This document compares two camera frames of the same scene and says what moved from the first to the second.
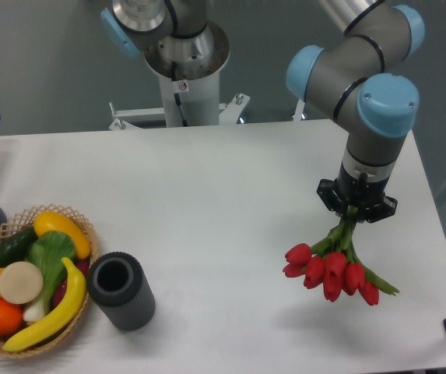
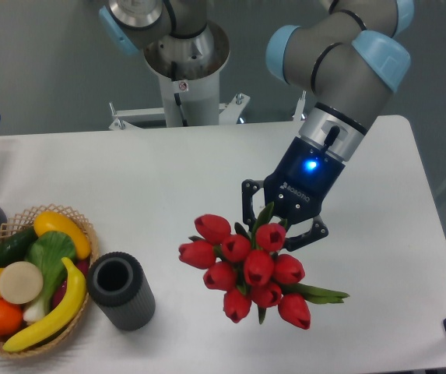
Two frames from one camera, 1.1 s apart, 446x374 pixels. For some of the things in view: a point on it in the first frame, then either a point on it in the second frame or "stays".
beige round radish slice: [20, 282] stays
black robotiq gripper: [358, 190] -> [296, 189]
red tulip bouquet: [332, 263] -> [247, 266]
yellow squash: [52, 221] stays
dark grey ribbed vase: [117, 284] stays
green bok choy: [48, 251] stays
